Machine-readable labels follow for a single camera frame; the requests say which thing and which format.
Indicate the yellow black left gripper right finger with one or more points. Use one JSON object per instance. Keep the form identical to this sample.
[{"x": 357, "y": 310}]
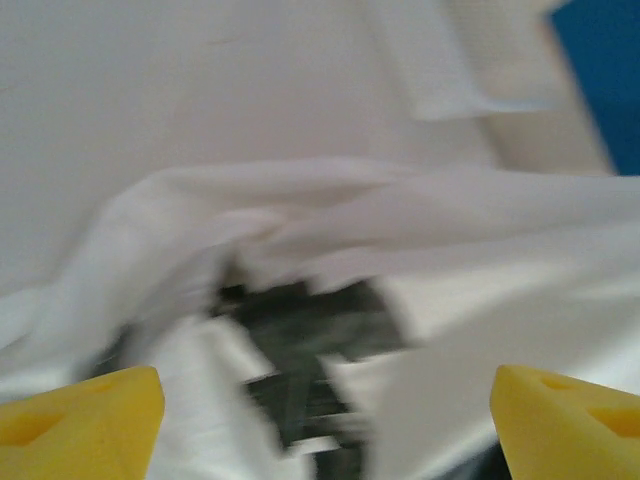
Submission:
[{"x": 565, "y": 430}]

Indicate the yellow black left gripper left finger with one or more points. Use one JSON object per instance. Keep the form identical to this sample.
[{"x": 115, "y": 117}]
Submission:
[{"x": 75, "y": 430}]

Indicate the white t-shirt with black print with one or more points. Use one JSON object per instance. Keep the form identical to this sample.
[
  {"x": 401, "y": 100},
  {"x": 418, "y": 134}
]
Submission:
[{"x": 400, "y": 240}]

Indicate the white perforated plastic basket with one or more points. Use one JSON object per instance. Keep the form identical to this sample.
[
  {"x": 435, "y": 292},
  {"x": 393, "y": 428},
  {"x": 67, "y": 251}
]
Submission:
[{"x": 450, "y": 60}]

